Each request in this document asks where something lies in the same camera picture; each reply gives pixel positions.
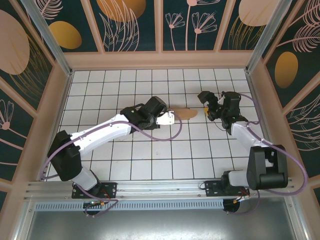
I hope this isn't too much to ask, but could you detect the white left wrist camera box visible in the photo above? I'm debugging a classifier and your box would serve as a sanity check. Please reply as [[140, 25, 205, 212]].
[[156, 111, 176, 126]]

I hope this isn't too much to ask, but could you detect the orange wire connector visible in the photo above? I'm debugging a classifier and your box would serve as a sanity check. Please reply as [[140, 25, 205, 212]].
[[233, 194, 251, 204]]

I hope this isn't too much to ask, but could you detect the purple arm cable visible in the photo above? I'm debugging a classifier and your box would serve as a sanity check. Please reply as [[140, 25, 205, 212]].
[[224, 93, 309, 216], [41, 111, 183, 218]]

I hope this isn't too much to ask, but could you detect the brown cardboard paper box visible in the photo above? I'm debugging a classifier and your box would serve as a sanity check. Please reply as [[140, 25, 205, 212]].
[[172, 107, 198, 121]]

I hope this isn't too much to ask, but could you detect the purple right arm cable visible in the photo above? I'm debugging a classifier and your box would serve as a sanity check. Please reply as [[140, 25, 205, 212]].
[[224, 93, 309, 216]]

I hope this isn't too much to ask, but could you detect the aluminium corner post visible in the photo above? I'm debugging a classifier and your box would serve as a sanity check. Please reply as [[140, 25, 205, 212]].
[[19, 0, 74, 77], [244, 0, 294, 74]]

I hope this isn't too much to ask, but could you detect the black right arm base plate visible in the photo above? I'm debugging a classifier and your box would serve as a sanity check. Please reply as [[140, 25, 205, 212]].
[[204, 179, 251, 198]]

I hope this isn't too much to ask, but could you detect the small circuit board with LED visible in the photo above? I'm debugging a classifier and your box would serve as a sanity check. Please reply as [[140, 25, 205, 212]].
[[83, 199, 107, 209]]

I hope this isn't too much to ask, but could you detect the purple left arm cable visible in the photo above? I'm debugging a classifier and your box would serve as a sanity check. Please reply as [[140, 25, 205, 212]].
[[41, 111, 183, 218]]

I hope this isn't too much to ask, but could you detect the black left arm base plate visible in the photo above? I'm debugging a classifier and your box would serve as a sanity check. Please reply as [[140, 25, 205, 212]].
[[71, 181, 118, 200]]

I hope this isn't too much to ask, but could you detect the grey metal sheet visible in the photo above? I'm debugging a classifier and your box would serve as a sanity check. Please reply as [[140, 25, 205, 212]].
[[14, 196, 310, 240]]

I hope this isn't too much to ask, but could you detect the aluminium mounting rail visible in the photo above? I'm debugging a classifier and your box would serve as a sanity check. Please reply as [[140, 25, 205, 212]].
[[23, 176, 298, 201]]

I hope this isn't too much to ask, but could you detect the slotted grey cable duct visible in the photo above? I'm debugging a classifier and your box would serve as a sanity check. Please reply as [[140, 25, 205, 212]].
[[34, 199, 225, 212]]

